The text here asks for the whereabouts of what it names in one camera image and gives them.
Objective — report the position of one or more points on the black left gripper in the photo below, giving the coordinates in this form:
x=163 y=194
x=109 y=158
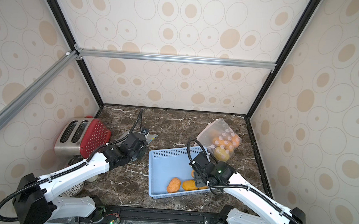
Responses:
x=143 y=152

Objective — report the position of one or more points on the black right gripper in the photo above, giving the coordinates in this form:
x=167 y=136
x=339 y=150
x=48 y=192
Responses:
x=200 y=179

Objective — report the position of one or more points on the clear blue zipper bag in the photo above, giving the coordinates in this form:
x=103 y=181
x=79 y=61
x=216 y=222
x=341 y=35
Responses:
x=149 y=139

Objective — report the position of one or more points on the green yellow potato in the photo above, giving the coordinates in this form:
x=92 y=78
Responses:
x=222 y=154

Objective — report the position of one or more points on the clear pink zipper bag spare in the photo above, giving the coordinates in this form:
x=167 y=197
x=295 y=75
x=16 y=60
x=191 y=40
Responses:
x=222 y=135

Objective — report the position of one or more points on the clear pink zipper bag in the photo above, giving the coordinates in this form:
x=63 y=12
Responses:
x=204 y=137

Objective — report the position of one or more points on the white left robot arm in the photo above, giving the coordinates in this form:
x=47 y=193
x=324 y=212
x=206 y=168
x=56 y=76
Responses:
x=37 y=199

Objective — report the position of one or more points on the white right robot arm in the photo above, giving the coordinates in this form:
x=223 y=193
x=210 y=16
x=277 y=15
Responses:
x=267 y=210

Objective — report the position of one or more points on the yellow potato front middle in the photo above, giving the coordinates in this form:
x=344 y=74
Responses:
x=189 y=185

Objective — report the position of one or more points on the light blue plastic basket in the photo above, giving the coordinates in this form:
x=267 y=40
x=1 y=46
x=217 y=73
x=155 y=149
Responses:
x=165 y=165

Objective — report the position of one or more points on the orange wrinkled potato front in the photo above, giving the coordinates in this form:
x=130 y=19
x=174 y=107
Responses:
x=174 y=185

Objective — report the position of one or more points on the red steel toaster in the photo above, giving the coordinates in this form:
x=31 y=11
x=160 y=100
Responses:
x=80 y=137

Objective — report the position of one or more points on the white patterned bowl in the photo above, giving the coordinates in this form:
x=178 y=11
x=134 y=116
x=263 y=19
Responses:
x=73 y=191

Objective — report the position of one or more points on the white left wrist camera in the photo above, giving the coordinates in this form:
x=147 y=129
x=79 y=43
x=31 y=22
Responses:
x=145 y=132

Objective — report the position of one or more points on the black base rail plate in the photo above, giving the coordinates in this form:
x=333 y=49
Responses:
x=170 y=216

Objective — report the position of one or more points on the silver aluminium rail back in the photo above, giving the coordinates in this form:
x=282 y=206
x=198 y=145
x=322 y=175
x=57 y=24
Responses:
x=176 y=59

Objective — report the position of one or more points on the silver aluminium rail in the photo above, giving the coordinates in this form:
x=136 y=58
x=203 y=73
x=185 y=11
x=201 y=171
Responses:
x=176 y=59
x=15 y=106

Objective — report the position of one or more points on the silver aluminium rail left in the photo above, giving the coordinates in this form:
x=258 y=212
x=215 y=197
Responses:
x=15 y=106

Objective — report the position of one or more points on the black corner frame post left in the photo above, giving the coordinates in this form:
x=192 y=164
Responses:
x=68 y=35

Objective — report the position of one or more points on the black corner frame post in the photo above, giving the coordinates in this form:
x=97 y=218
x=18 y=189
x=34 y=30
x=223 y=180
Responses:
x=292 y=40
x=68 y=35

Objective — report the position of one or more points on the black corner frame post right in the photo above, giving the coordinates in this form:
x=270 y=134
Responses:
x=292 y=40

